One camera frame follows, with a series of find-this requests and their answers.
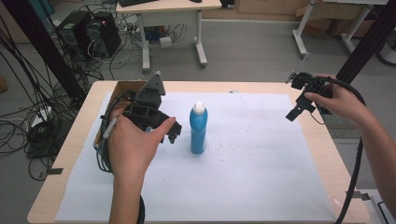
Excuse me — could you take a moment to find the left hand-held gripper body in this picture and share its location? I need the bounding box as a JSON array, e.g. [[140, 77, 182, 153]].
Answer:
[[122, 71, 183, 144]]

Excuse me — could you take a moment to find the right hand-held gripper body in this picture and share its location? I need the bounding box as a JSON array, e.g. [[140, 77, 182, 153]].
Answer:
[[285, 51, 334, 116]]

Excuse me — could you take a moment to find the blue bottle with white cap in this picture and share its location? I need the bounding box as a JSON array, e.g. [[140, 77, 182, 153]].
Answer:
[[189, 100, 209, 155]]

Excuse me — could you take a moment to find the person's left hand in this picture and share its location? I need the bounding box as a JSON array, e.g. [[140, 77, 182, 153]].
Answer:
[[106, 107, 177, 185]]

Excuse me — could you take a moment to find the person's right hand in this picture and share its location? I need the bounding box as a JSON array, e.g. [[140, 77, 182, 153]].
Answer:
[[304, 74, 373, 129]]

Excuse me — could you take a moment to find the white-framed desk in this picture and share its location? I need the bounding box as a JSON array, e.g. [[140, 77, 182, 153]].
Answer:
[[291, 0, 390, 61]]

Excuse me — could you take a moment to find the white power adapter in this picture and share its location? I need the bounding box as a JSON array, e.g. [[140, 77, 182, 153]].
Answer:
[[159, 35, 173, 49]]

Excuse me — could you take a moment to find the white table mat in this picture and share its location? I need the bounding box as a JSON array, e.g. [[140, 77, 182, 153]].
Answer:
[[55, 91, 338, 222]]

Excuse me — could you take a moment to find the black computer tower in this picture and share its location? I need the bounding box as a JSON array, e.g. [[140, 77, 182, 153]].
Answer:
[[56, 9, 93, 60], [84, 11, 122, 59]]

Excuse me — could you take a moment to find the white power strip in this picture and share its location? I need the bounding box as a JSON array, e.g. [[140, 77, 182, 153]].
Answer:
[[28, 105, 53, 129]]

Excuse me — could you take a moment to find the wooden desk with white legs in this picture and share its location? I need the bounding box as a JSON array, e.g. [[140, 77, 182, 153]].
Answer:
[[115, 0, 223, 75]]

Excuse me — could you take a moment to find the black keyboard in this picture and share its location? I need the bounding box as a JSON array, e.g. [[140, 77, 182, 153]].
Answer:
[[118, 0, 161, 8]]

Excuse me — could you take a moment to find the grey bundled gripper cable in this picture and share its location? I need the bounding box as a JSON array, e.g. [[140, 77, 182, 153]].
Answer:
[[95, 89, 138, 175]]

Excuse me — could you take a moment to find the black metal frame post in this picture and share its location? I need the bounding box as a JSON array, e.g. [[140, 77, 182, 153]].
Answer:
[[0, 0, 87, 105], [334, 0, 396, 86]]

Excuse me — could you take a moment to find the tangle of black floor cables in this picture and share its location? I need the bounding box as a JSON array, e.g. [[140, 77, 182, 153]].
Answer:
[[0, 15, 106, 182]]

